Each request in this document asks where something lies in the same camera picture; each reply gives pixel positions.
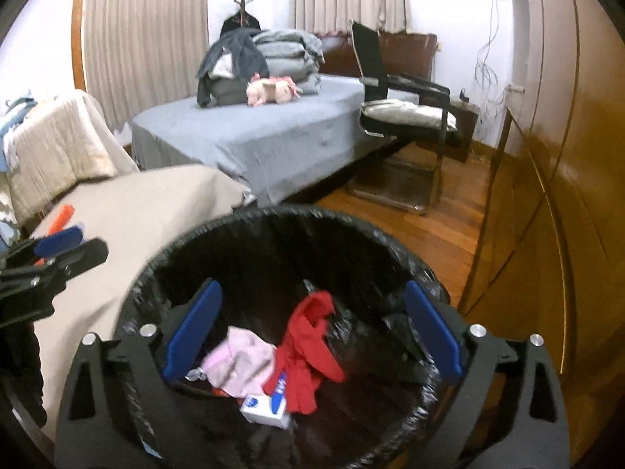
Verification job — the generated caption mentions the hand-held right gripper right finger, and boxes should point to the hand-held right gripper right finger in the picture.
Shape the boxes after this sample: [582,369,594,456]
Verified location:
[403,281,572,469]

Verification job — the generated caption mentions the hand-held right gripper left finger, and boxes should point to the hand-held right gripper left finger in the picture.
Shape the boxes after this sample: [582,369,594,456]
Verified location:
[54,278,224,469]

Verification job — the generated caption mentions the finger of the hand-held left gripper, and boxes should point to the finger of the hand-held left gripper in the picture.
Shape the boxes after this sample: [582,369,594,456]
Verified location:
[48,238,109,280]
[33,226,85,260]

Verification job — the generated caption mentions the pink cloth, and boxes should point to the pink cloth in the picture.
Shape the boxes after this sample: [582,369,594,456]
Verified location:
[200,327,278,399]

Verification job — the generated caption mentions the white and blue box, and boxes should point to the white and blue box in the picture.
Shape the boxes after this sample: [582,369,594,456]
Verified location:
[238,371,293,431]

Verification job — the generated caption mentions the red cloth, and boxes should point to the red cloth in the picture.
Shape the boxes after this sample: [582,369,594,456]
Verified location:
[262,290,347,415]

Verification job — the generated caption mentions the black bag-lined trash bin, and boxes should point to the black bag-lined trash bin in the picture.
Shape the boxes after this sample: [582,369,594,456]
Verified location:
[114,205,452,469]

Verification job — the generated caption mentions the beige tablecloth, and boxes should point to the beige tablecloth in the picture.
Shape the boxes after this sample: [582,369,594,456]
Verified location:
[22,165,257,443]

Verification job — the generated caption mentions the white scalloped cloth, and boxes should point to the white scalloped cloth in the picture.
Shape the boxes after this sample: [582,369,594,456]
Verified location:
[0,176,20,228]

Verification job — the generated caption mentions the beige quilted blanket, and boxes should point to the beige quilted blanket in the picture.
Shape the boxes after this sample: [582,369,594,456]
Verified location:
[7,90,140,226]

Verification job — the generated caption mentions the blue cloth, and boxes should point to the blue cloth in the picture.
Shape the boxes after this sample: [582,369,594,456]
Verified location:
[0,92,39,172]

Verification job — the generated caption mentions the dark wooden nightstand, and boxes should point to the dark wooden nightstand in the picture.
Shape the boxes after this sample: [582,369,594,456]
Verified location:
[439,93,482,163]

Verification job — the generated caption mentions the bed with grey-blue sheet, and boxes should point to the bed with grey-blue sheet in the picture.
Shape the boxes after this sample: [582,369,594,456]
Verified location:
[132,32,438,206]

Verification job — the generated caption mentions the silver seat cushion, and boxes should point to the silver seat cushion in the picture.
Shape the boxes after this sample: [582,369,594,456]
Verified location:
[360,98,459,132]

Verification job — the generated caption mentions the dark grey pillow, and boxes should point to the dark grey pillow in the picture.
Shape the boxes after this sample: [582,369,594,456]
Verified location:
[198,75,250,107]

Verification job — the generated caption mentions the wooden side desk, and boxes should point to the wooden side desk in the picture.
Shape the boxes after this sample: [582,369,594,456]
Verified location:
[488,83,528,186]

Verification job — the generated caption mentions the wide beige curtain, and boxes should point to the wide beige curtain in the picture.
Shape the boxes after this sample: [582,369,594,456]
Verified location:
[84,0,210,130]

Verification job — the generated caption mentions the wooden wardrobe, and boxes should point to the wooden wardrobe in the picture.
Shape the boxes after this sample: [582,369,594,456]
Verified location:
[459,0,625,469]

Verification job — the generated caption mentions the pink pig plush toy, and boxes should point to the pink pig plush toy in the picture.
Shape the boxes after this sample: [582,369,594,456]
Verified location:
[245,73,304,107]

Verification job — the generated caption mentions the dark grey fleece blanket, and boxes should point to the dark grey fleece blanket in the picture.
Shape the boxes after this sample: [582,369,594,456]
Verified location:
[196,29,270,108]

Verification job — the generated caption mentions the dark wooden headboard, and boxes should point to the dark wooden headboard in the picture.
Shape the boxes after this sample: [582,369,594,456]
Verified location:
[320,32,438,89]

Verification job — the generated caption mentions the black office chair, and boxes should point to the black office chair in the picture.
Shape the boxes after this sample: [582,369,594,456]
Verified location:
[348,20,462,216]

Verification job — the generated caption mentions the folded grey duvet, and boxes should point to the folded grey duvet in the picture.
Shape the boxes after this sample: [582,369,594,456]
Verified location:
[254,29,325,96]

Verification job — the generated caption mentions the wooden window frame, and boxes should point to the wooden window frame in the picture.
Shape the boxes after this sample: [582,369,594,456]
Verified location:
[71,0,89,91]

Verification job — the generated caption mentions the hanging white cables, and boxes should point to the hanging white cables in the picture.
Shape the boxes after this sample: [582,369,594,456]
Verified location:
[476,0,513,142]

